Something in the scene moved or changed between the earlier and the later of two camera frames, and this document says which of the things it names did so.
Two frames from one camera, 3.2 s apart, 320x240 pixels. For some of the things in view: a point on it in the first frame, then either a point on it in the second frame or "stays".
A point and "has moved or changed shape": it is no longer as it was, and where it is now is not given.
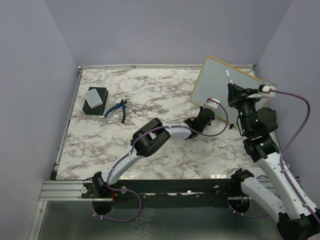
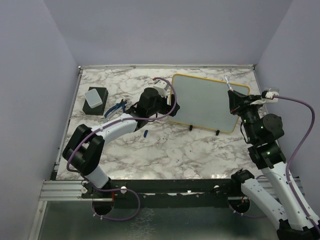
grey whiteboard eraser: [93, 98] stays
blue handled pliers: [121, 104] stays
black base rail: [170, 194] stays
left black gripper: [201, 109] -> [167, 107]
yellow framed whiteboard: [212, 82] -> [205, 104]
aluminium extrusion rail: [61, 190] stays
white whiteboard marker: [229, 77] has moved or changed shape
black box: [103, 92] stays
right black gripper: [238, 94] stays
